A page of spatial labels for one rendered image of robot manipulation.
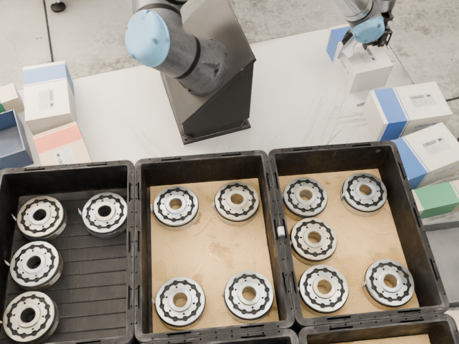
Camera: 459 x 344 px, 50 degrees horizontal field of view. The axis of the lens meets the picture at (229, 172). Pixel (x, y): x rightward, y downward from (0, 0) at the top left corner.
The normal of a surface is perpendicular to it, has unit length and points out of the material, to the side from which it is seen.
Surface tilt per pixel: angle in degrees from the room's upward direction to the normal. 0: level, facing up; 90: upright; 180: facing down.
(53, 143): 0
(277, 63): 0
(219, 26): 44
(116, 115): 0
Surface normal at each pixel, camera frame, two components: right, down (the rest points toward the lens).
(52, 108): 0.01, -0.51
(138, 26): -0.62, -0.07
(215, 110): 0.31, 0.82
